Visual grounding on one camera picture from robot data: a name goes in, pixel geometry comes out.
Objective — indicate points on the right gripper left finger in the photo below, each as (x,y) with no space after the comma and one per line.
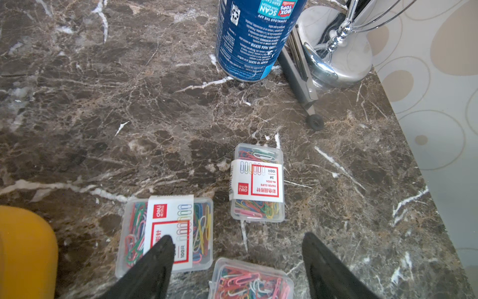
(149,278)

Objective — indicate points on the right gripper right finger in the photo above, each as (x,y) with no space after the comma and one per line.
(327,276)

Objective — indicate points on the clear paper clip box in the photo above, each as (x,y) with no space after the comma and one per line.
(189,221)
(234,279)
(256,189)

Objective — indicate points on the yellow plastic storage tray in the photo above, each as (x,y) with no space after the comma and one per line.
(29,255)

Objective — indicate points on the black tool on table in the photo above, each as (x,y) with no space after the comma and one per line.
(294,65)

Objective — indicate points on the chrome hook stand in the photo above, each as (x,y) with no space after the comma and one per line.
(335,44)

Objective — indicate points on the blue tin can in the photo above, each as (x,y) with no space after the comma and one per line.
(252,33)

